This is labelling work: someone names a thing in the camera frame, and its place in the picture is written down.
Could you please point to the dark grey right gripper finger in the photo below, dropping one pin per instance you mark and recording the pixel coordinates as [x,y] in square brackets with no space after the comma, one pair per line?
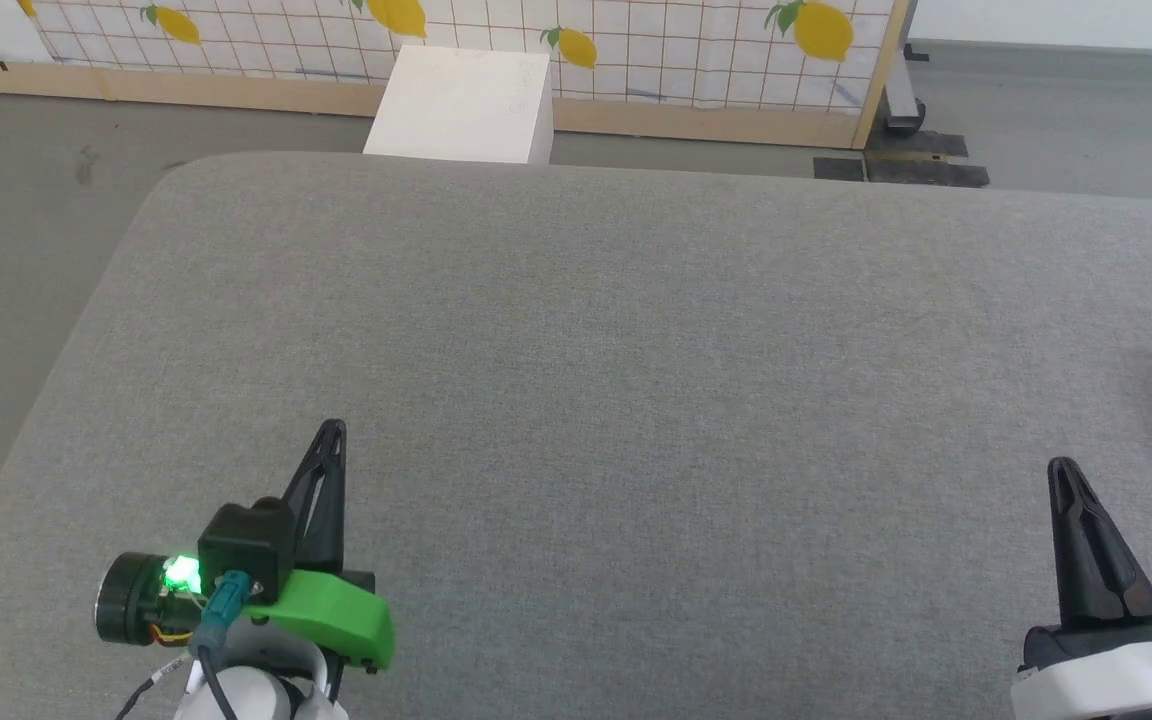
[1076,560]
[1121,565]

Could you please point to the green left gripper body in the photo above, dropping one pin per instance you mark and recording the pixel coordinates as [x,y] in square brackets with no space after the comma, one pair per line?
[331,615]

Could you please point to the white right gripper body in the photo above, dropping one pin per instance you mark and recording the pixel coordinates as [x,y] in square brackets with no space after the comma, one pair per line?
[1106,675]

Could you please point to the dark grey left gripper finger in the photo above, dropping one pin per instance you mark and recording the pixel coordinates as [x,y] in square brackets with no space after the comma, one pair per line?
[335,520]
[304,490]

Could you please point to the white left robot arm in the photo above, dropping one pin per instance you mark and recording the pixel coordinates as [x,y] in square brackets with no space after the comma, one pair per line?
[256,695]

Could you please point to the white box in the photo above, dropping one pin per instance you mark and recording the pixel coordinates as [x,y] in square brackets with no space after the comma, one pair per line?
[461,105]

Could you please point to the black floor tape patch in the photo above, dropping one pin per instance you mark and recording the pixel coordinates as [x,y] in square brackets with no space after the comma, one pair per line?
[921,165]

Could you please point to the grey metal panel support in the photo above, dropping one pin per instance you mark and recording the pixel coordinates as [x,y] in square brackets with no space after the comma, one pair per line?
[904,100]

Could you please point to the lemon print grid panel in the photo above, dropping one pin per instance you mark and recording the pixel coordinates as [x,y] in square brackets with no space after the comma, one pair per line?
[656,50]

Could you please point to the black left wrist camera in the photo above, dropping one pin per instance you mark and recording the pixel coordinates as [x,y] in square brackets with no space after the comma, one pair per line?
[241,545]

